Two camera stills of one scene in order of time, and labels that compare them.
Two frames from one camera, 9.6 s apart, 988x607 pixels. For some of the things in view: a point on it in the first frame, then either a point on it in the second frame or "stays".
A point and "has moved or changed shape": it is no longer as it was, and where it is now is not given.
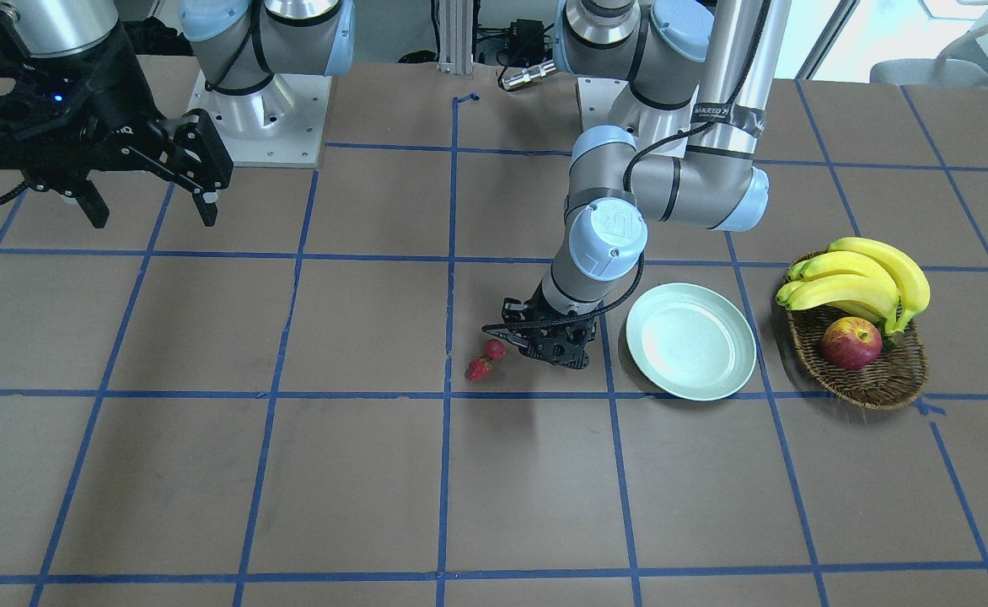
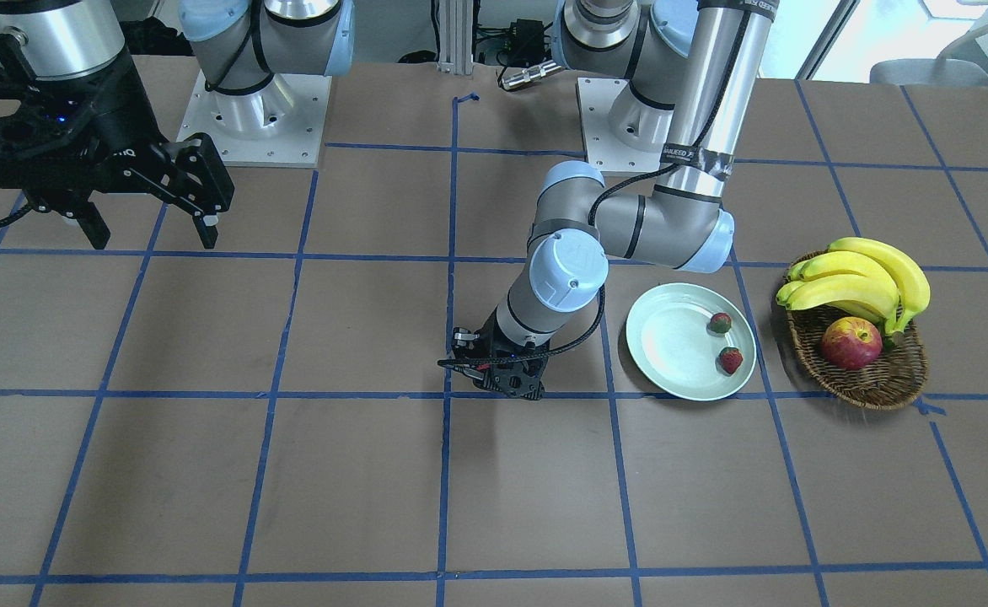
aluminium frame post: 455,45 stays
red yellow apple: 851,343 stays
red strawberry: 494,349 has moved or changed shape
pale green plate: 690,341 stays
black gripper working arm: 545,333 -> 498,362
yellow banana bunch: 862,274 stays
